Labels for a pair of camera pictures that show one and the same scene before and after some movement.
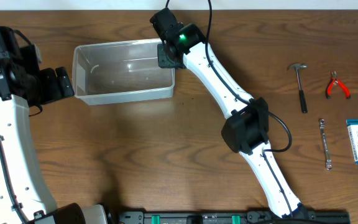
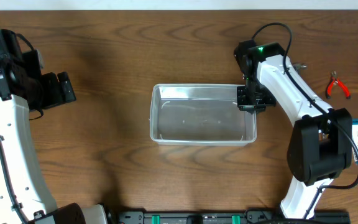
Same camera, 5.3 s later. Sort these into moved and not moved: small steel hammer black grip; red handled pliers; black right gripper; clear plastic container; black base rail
Moved: clear plastic container; black right gripper; small steel hammer black grip
Not moved: black base rail; red handled pliers
